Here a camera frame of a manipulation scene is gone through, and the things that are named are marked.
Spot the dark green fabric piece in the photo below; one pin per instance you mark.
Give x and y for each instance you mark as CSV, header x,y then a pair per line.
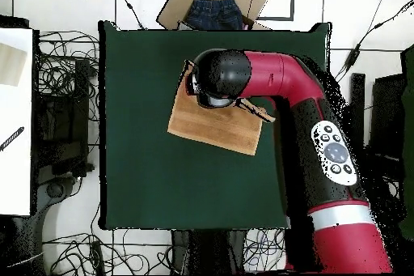
x,y
408,127

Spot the dark green table cloth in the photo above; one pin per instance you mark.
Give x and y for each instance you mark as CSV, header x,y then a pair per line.
x,y
145,175

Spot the blue denim jeans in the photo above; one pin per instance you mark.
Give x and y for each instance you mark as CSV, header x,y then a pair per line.
x,y
213,13

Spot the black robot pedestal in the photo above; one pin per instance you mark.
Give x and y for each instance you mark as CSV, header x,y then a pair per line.
x,y
207,250

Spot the narrow black bar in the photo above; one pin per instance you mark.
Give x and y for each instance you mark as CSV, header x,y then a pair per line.
x,y
358,101

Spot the black equipment rack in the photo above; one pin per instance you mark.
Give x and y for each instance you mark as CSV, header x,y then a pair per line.
x,y
61,117

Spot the white side table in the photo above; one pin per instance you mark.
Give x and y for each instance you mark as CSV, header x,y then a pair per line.
x,y
16,175

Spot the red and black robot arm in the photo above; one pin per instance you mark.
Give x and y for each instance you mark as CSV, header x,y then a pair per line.
x,y
275,75

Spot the tan terry towel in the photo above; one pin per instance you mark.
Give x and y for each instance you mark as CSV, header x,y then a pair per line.
x,y
210,127

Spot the black flat panel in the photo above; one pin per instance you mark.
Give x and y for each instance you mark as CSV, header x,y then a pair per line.
x,y
388,111

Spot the beige foam block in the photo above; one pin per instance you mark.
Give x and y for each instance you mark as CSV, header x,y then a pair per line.
x,y
11,65

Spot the brown cardboard box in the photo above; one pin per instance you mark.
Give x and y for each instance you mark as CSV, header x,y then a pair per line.
x,y
174,7

